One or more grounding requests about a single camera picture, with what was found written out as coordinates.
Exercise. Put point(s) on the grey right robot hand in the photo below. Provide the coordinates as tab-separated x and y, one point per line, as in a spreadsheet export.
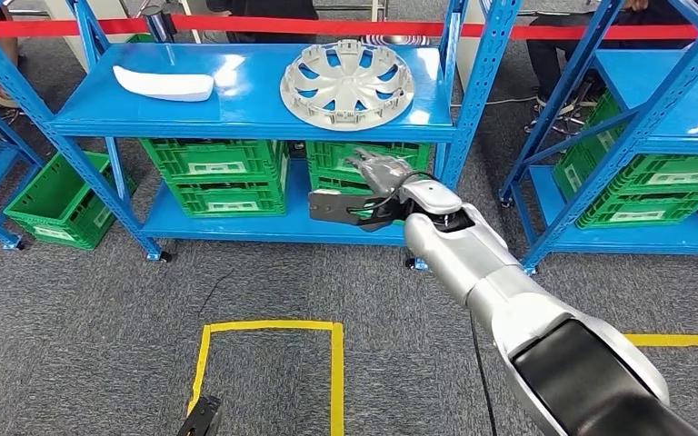
385	171

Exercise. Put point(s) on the green plastic crate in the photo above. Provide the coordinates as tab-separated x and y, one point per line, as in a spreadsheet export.
331	153
204	151
638	177
54	198
680	213
331	183
228	192

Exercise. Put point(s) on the red barrier belt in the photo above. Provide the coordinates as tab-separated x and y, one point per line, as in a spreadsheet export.
265	26

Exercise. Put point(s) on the chrome black stanchion post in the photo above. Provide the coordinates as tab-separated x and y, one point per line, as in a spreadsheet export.
157	27

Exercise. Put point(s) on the thin black floor thread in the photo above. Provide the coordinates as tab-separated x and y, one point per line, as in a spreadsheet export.
216	292

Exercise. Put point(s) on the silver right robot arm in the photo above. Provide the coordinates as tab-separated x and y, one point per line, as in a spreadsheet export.
475	259

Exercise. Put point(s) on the blue metal shelf rack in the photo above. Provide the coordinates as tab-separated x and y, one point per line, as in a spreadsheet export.
3	180
252	102
668	84

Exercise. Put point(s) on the round ribbed chrome base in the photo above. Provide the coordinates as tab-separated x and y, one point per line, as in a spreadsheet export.
394	40

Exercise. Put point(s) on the silver plastic wheel hubcap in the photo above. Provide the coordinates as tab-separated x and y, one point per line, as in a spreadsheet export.
347	84

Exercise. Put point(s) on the white curved plastic part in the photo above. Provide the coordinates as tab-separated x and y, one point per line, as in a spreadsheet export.
165	85

